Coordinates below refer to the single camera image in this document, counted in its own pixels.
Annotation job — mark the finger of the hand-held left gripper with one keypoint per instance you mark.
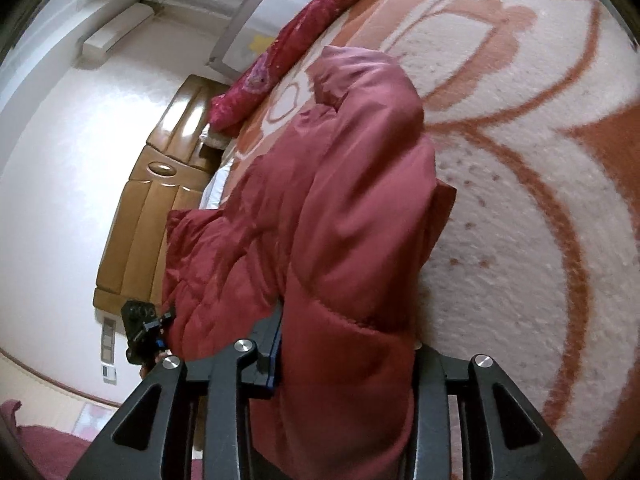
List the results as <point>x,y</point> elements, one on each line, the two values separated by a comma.
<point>160,318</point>

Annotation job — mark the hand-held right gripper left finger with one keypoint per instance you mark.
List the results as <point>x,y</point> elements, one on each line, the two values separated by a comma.
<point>267,360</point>

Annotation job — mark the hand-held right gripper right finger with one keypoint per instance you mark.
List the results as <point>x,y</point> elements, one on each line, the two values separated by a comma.
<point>430,400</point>

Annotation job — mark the red quilted jacket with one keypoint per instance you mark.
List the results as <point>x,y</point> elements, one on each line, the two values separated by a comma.
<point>340,210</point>

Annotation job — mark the wooden headboard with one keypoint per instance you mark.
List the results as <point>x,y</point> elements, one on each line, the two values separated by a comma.
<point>145,210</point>

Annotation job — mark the white bed sheet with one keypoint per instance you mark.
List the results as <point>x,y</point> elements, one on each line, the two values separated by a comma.
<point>217,185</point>

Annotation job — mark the maroon cloth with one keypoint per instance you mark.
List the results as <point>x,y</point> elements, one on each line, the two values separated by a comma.
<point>35,450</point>

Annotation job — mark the white pillow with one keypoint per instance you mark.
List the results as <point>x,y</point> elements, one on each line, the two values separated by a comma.
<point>212,137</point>

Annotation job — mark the orange and white blanket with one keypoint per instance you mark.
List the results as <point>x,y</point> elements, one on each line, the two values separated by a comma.
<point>525,185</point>

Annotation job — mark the white air conditioner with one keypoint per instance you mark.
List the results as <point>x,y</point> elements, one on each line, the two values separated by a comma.
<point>115,35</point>

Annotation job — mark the red patterned quilt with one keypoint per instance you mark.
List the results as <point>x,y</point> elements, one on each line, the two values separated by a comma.
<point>280,55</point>

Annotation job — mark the white wall switch panel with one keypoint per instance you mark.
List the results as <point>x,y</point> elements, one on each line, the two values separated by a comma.
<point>109,340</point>

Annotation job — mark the white wall socket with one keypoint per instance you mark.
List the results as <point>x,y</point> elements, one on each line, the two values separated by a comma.
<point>109,374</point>

